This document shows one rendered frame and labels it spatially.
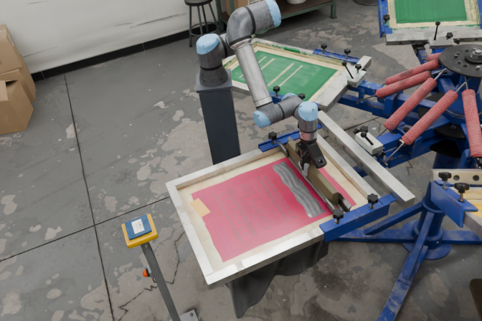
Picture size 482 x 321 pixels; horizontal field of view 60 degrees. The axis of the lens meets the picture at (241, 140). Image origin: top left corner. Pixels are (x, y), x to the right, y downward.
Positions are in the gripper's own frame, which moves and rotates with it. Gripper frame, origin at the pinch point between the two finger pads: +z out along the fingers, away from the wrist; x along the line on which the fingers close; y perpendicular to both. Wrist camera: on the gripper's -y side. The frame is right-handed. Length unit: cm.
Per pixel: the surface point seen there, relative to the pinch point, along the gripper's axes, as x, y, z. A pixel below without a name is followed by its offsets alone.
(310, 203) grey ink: 7.1, -11.7, 4.6
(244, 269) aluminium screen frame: 46, -29, 2
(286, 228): 22.0, -17.6, 5.3
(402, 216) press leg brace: -68, 7, 76
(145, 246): 77, 10, 16
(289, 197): 12.9, -3.4, 5.3
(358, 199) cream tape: -12.1, -18.8, 5.3
